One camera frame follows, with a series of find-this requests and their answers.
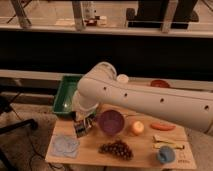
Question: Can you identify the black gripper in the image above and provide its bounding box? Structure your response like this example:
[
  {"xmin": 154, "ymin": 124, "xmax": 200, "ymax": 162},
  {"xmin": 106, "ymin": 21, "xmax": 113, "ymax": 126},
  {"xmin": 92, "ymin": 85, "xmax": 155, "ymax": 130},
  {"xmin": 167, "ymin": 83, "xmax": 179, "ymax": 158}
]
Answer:
[{"xmin": 74, "ymin": 114, "xmax": 94, "ymax": 138}]

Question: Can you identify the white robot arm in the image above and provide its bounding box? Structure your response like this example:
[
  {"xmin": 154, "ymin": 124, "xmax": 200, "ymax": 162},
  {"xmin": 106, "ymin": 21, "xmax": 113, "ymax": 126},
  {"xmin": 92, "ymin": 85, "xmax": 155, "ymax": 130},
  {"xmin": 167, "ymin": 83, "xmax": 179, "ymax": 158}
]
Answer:
[{"xmin": 72, "ymin": 62, "xmax": 213, "ymax": 136}]

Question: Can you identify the white cup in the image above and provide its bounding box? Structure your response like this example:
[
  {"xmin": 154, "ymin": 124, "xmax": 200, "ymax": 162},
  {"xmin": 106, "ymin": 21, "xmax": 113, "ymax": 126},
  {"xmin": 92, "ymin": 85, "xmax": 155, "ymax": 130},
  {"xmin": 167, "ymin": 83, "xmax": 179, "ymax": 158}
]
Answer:
[{"xmin": 116, "ymin": 74, "xmax": 129, "ymax": 83}]

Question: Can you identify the blue cloth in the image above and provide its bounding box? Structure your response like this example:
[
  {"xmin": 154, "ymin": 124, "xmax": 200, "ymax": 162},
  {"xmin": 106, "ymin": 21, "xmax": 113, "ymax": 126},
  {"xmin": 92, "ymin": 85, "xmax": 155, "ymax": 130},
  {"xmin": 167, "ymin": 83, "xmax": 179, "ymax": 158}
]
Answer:
[{"xmin": 51, "ymin": 135, "xmax": 80, "ymax": 158}]

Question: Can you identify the green plastic tray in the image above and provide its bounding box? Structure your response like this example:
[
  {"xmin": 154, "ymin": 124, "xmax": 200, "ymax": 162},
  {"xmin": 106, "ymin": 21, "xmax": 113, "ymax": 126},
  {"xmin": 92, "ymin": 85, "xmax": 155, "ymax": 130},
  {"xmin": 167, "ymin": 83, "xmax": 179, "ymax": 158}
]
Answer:
[{"xmin": 53, "ymin": 76, "xmax": 81, "ymax": 117}]

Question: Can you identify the purple bowl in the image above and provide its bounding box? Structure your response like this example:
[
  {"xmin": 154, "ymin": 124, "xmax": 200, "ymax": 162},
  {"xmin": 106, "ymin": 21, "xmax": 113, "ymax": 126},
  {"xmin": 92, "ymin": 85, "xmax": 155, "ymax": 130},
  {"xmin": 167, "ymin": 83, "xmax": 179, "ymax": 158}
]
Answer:
[{"xmin": 98, "ymin": 110, "xmax": 125, "ymax": 136}]

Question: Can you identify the bunch of dark grapes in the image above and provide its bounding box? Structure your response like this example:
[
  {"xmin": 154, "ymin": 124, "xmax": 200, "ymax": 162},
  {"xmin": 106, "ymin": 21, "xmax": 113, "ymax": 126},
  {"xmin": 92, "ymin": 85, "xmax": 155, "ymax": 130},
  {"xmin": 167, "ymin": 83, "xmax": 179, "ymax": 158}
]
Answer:
[{"xmin": 98, "ymin": 140, "xmax": 133, "ymax": 160}]

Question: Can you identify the yellow apple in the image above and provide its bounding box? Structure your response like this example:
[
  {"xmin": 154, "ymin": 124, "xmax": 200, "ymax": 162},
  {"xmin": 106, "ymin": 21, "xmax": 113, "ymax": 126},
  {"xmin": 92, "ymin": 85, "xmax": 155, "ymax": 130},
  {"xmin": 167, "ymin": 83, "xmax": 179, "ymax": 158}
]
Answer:
[{"xmin": 131, "ymin": 121, "xmax": 144, "ymax": 136}]

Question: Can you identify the orange carrot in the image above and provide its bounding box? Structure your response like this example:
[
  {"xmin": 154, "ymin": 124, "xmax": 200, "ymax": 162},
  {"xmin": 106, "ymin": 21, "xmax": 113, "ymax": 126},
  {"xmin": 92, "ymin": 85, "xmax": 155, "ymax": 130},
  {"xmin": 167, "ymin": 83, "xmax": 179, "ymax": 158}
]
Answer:
[{"xmin": 150, "ymin": 123, "xmax": 176, "ymax": 131}]

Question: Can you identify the red bowl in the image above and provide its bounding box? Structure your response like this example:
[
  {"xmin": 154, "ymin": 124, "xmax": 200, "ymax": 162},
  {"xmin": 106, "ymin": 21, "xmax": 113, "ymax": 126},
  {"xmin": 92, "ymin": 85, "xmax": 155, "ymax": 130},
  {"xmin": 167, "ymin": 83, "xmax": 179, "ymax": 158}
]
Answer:
[{"xmin": 150, "ymin": 80, "xmax": 170, "ymax": 88}]

